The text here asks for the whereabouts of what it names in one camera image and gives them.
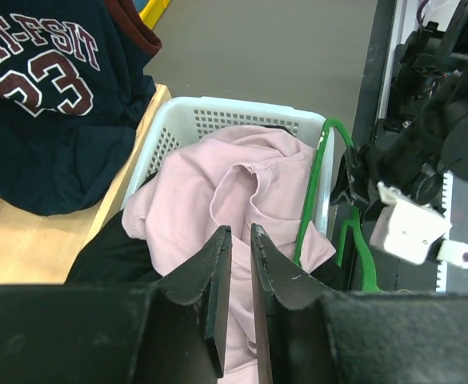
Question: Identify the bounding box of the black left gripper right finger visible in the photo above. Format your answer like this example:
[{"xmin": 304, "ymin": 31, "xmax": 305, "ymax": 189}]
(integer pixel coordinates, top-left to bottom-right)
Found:
[{"xmin": 250, "ymin": 224, "xmax": 468, "ymax": 383}]

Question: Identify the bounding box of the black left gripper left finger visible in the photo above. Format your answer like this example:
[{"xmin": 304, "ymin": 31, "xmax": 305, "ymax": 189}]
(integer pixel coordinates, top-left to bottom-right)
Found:
[{"xmin": 0, "ymin": 226, "xmax": 232, "ymax": 383}]

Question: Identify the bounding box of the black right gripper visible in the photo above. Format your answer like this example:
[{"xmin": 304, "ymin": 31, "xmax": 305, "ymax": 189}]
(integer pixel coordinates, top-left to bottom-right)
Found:
[{"xmin": 330, "ymin": 135, "xmax": 434, "ymax": 208}]

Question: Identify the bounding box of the green plastic hanger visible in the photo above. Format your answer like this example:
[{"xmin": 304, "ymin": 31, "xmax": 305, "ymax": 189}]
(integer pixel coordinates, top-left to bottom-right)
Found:
[{"xmin": 293, "ymin": 117, "xmax": 381, "ymax": 292}]

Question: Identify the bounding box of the pink tank top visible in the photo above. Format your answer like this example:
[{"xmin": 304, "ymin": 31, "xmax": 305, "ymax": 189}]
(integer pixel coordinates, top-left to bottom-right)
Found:
[{"xmin": 122, "ymin": 126, "xmax": 315, "ymax": 383}]

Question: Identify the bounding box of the navy maroon-trimmed jersey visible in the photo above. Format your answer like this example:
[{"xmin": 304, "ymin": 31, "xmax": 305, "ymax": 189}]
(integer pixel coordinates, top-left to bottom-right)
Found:
[{"xmin": 0, "ymin": 0, "xmax": 162, "ymax": 216}]

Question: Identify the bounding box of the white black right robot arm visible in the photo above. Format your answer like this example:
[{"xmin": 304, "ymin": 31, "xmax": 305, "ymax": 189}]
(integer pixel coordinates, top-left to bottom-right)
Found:
[{"xmin": 330, "ymin": 1, "xmax": 468, "ymax": 210}]

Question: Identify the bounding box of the wooden clothes rack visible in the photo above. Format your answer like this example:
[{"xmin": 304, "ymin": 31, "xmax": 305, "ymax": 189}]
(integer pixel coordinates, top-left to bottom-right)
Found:
[{"xmin": 0, "ymin": 84, "xmax": 171, "ymax": 284}]

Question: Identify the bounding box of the white plastic laundry basket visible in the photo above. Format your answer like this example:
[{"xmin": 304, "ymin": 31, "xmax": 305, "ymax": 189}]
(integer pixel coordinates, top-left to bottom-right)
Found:
[{"xmin": 122, "ymin": 97, "xmax": 333, "ymax": 239}]

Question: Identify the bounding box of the yellow plastic bin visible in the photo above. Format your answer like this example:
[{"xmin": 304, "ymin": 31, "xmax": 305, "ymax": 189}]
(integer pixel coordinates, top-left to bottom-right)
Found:
[{"xmin": 133, "ymin": 0, "xmax": 171, "ymax": 23}]

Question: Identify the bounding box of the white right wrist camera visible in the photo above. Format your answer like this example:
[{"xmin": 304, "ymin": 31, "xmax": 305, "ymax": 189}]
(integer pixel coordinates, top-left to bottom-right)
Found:
[{"xmin": 370, "ymin": 182, "xmax": 468, "ymax": 269}]

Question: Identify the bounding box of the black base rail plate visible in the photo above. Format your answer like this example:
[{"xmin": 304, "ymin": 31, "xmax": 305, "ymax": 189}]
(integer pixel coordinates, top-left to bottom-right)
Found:
[{"xmin": 331, "ymin": 1, "xmax": 447, "ymax": 293}]

